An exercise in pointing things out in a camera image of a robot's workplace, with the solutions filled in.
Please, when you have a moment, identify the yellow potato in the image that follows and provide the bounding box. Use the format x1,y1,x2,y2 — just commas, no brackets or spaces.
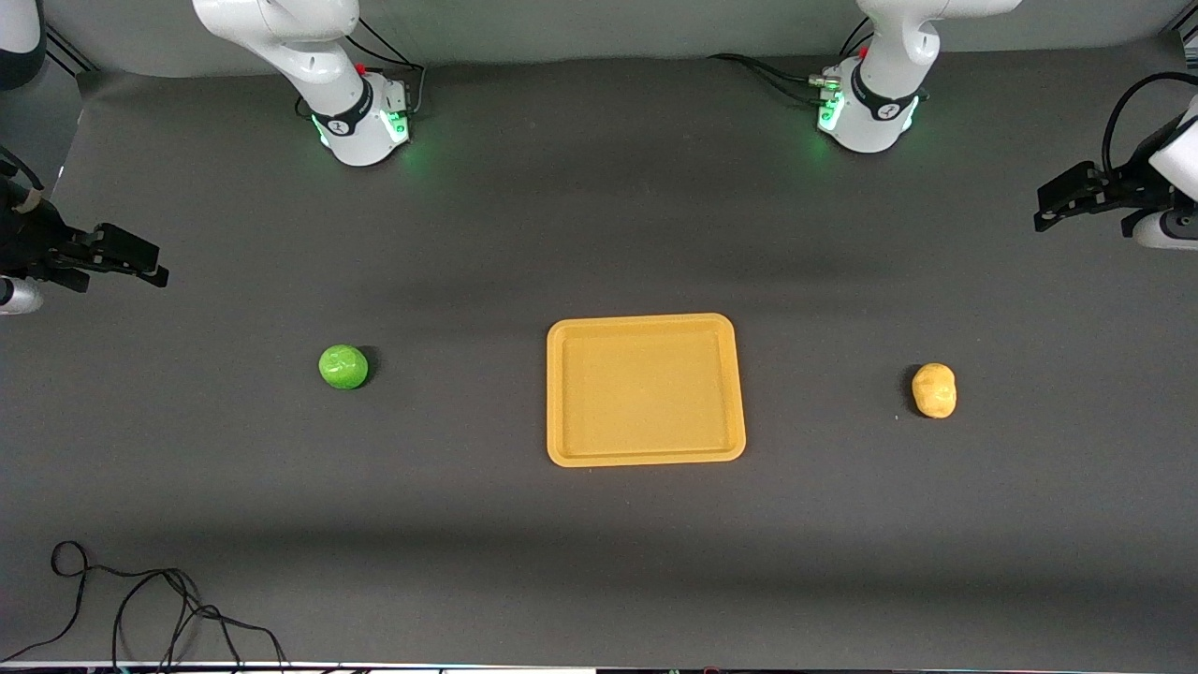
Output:
911,362,958,419

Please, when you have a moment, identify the green apple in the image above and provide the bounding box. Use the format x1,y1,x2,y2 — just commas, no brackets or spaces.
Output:
318,344,370,391

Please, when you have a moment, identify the yellow plastic tray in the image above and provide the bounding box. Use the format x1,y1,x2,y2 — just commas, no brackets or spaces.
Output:
546,313,748,468

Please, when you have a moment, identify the dark grey table mat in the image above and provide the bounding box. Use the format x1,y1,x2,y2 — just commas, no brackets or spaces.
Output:
0,36,1198,667

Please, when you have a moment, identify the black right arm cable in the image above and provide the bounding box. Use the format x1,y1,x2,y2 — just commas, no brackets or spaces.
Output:
0,145,46,212

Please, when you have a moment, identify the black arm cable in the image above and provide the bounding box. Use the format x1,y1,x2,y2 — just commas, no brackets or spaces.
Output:
1102,71,1198,179
0,145,46,212

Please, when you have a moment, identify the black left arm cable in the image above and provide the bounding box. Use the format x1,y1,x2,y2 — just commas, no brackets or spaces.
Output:
1102,71,1198,179

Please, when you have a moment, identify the black frame rail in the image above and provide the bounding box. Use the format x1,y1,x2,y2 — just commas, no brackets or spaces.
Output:
41,26,98,76

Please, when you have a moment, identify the black left base cable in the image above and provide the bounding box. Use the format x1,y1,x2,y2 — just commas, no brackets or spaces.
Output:
708,17,877,106

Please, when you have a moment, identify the black base cable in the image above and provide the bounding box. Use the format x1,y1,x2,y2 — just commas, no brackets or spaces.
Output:
296,17,428,120
708,17,877,106

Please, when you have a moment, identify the thin black loose cable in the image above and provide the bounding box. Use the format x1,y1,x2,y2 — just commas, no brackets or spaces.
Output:
0,540,289,669

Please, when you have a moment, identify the black right base cable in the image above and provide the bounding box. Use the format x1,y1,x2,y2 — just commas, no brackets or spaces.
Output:
296,17,428,120

